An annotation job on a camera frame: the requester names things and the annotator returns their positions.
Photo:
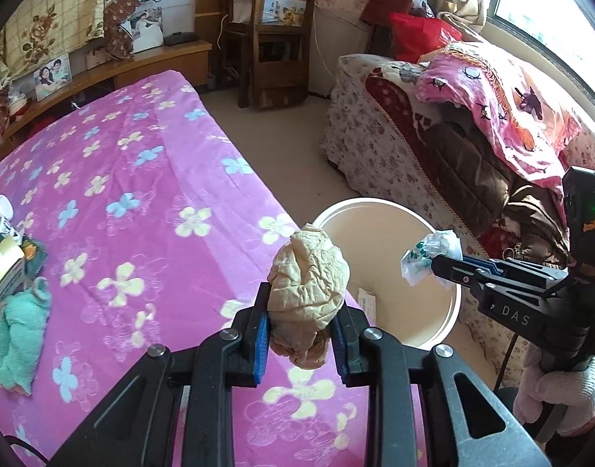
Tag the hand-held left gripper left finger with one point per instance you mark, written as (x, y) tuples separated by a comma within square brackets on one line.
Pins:
[(262, 345)]

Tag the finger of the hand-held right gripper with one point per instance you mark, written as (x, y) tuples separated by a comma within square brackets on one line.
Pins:
[(521, 271), (453, 272)]

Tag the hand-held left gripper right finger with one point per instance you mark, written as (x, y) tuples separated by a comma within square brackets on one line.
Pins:
[(340, 350)]

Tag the white green wrapper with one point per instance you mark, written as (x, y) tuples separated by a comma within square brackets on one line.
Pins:
[(421, 258)]

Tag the beige paper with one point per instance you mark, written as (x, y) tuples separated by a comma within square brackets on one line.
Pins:
[(307, 277)]

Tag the cream plastic bucket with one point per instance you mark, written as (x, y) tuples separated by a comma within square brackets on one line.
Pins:
[(375, 253)]

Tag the person's right hand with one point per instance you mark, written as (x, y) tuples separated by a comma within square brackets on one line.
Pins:
[(569, 389)]

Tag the bunch of keys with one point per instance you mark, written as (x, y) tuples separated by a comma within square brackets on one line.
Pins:
[(514, 253)]

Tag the brown quilted jacket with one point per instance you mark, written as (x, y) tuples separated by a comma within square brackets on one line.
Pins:
[(477, 175)]

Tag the floral covered sofa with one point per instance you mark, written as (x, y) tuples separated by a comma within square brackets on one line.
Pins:
[(370, 141)]

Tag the pink printed blanket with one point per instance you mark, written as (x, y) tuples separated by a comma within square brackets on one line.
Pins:
[(501, 107)]

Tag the pink floral bed blanket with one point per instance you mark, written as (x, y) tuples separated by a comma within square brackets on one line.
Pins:
[(156, 204)]

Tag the red patterned blanket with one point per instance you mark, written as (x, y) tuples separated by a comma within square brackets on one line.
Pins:
[(399, 102)]

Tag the red plastic bag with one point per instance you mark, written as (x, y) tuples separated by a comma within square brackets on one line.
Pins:
[(419, 36)]

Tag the teal fluffy cloth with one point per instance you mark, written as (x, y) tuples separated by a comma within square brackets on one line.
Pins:
[(20, 335)]

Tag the dark green cloth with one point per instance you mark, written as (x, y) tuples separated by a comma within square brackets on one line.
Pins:
[(34, 253)]

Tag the window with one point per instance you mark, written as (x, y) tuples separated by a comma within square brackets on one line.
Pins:
[(550, 9)]

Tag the yellow white box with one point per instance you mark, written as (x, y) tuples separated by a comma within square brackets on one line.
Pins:
[(5, 267)]

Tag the wooden chair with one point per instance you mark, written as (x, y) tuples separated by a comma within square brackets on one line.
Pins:
[(278, 68)]

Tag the white bottle with pink label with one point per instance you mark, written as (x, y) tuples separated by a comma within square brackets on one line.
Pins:
[(3, 206)]

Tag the wooden headboard shelf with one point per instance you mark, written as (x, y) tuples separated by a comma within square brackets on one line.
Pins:
[(146, 65)]

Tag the small black box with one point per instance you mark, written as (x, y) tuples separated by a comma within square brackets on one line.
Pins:
[(180, 38)]

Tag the printed white bag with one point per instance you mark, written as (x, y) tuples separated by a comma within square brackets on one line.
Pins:
[(270, 7)]

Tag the wedding photo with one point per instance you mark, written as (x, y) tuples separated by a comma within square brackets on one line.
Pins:
[(144, 29)]

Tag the framed couple photo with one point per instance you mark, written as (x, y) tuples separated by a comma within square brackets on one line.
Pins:
[(53, 75)]

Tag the beige floral cloth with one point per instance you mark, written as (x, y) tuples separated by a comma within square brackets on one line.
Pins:
[(49, 14)]

